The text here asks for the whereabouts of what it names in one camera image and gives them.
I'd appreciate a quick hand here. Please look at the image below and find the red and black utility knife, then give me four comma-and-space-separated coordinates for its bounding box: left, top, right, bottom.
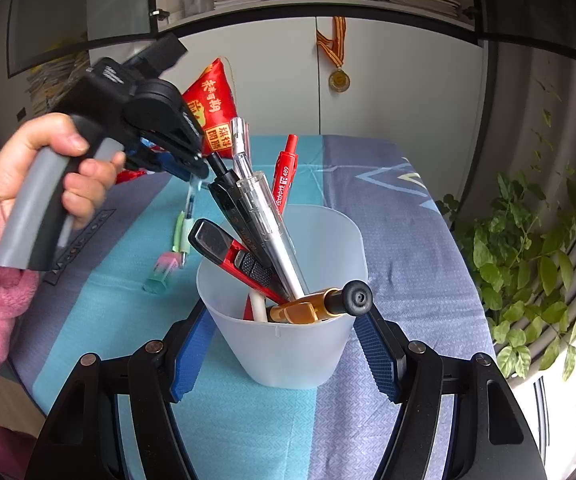
188, 218, 289, 307

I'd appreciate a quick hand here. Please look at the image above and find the orange pen with black end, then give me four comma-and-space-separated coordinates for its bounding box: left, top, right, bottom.
267, 280, 373, 326

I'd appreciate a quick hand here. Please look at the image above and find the translucent plastic cup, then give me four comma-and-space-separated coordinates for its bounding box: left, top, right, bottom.
196, 204, 369, 391

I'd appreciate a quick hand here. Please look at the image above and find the dark glass cabinet door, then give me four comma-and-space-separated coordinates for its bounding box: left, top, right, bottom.
468, 0, 576, 80

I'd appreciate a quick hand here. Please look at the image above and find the slim white pen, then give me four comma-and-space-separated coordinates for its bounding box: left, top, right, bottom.
248, 290, 270, 322

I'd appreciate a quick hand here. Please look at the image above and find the red retractable pen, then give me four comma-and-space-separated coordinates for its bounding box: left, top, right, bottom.
242, 134, 300, 322

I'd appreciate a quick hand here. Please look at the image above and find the red snack packet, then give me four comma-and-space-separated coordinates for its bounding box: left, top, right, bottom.
182, 57, 239, 159

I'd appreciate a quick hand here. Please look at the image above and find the clear pen with green grip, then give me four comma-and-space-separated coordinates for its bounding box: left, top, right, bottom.
171, 179, 200, 267

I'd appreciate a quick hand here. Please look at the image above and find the clear pink green eraser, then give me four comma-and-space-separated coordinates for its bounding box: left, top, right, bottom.
142, 252, 179, 294

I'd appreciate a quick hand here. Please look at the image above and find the gold medal with striped ribbon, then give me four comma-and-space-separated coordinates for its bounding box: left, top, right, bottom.
316, 16, 351, 94

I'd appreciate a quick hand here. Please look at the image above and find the green leafy plant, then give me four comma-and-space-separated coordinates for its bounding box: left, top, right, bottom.
435, 77, 576, 382

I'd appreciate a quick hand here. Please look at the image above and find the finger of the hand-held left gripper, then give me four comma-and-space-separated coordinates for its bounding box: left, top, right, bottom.
127, 141, 212, 184
167, 91, 209, 162

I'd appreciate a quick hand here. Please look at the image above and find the white wall cabinet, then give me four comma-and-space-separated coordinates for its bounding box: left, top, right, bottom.
85, 0, 489, 211

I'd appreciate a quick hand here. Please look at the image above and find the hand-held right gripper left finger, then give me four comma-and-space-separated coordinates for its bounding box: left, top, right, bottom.
24, 302, 219, 480

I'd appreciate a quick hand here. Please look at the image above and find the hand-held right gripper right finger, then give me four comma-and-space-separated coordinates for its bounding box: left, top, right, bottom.
353, 301, 548, 480

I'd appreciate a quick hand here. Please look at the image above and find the tall stack of papers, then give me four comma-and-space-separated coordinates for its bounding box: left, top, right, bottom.
24, 51, 90, 117

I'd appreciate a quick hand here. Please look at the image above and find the person's left hand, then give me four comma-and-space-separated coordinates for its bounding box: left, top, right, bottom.
0, 112, 127, 231

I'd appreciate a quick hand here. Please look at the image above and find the blue patterned tablecloth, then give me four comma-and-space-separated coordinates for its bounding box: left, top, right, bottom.
0, 134, 499, 480

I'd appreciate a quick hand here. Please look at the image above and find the clear pen with white grip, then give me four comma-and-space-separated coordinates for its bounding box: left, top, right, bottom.
229, 117, 309, 302

